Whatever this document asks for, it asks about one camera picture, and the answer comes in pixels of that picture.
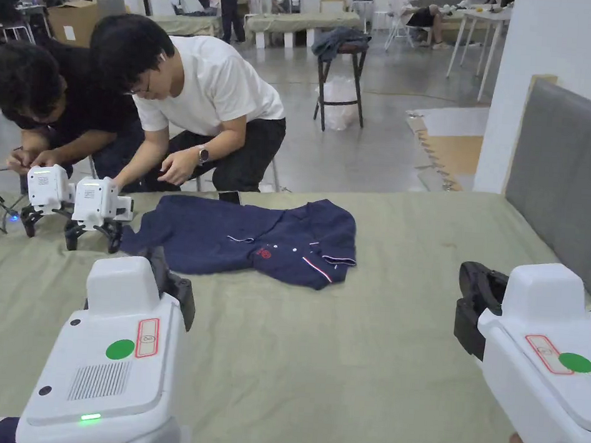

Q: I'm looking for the clear plastic bag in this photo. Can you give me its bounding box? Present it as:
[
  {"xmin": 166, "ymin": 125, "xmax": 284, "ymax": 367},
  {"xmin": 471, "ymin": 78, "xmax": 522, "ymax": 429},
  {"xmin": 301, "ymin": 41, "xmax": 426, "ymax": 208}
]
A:
[{"xmin": 315, "ymin": 74, "xmax": 365, "ymax": 133}]

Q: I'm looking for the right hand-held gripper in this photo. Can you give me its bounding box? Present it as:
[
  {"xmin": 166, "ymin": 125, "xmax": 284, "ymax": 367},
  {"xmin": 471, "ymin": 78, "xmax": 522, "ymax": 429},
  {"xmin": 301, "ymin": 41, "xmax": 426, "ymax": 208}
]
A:
[{"xmin": 446, "ymin": 258, "xmax": 591, "ymax": 443}]

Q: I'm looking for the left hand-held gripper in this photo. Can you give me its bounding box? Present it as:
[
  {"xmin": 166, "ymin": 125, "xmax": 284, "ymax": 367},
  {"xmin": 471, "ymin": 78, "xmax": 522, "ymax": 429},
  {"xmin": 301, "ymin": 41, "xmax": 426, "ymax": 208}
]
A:
[{"xmin": 15, "ymin": 237, "xmax": 204, "ymax": 443}]

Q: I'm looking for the dark blue polo shirt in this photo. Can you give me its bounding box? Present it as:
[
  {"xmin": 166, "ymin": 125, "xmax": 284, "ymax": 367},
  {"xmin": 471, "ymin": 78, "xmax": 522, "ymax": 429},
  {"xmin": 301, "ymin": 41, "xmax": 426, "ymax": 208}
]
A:
[{"xmin": 117, "ymin": 187, "xmax": 362, "ymax": 294}]

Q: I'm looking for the bed with pale green sheet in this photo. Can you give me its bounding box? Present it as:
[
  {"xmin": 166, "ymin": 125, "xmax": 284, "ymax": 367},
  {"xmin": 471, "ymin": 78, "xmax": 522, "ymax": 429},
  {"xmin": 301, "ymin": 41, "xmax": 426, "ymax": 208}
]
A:
[{"xmin": 0, "ymin": 162, "xmax": 591, "ymax": 443}]

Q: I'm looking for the spare hand-held gripper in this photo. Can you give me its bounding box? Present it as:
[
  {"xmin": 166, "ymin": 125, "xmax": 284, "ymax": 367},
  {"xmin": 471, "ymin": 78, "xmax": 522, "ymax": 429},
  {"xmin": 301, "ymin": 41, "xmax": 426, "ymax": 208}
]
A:
[
  {"xmin": 62, "ymin": 174, "xmax": 137, "ymax": 256},
  {"xmin": 18, "ymin": 162, "xmax": 78, "ymax": 241}
]

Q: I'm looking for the brown cardboard carton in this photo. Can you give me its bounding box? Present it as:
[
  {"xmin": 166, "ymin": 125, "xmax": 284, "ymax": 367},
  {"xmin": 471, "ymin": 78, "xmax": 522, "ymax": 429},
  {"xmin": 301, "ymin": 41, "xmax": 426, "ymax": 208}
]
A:
[{"xmin": 46, "ymin": 0, "xmax": 101, "ymax": 49}]

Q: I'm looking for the flat cardboard sheet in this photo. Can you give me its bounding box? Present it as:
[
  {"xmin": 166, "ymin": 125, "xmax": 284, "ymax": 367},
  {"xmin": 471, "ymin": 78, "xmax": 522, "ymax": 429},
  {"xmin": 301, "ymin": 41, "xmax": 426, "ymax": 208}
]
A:
[{"xmin": 402, "ymin": 105, "xmax": 488, "ymax": 195}]

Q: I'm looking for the white table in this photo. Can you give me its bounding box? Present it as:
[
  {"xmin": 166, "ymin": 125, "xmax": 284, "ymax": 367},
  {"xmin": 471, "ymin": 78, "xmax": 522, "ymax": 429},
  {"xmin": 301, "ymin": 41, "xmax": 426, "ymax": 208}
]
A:
[{"xmin": 444, "ymin": 2, "xmax": 514, "ymax": 104}]

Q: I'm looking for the dark wooden stool with garment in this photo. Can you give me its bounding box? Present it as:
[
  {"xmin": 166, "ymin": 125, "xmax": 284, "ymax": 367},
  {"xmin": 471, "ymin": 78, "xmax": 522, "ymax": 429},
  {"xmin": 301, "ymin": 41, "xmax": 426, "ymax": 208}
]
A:
[{"xmin": 305, "ymin": 24, "xmax": 373, "ymax": 135}]

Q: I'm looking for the grey cable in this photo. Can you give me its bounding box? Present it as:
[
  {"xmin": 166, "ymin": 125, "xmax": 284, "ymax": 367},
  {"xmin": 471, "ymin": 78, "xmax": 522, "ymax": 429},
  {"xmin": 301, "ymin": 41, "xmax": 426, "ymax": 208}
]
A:
[{"xmin": 0, "ymin": 193, "xmax": 27, "ymax": 236}]

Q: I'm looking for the grey padded headboard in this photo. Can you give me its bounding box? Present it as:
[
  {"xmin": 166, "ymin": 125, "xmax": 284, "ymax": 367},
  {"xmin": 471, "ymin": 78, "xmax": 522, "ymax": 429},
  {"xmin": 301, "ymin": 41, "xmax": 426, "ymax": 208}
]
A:
[{"xmin": 497, "ymin": 76, "xmax": 591, "ymax": 321}]

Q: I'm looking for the low bed with green sheet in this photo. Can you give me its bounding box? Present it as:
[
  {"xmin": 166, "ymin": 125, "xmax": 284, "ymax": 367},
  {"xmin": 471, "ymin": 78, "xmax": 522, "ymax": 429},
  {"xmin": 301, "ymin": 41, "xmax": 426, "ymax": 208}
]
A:
[
  {"xmin": 243, "ymin": 5, "xmax": 362, "ymax": 54},
  {"xmin": 151, "ymin": 9, "xmax": 224, "ymax": 41}
]

